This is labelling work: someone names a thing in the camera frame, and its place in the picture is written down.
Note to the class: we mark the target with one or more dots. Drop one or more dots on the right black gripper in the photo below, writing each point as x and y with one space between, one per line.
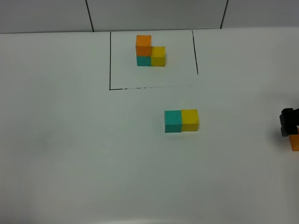
289 120

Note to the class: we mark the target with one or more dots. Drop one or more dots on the yellow template cube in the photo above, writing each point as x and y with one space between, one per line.
158 56

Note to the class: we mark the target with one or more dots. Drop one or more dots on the teal template cube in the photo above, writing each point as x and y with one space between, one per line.
143 60

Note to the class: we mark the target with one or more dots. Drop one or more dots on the orange template cube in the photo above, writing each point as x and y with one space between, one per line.
143 45

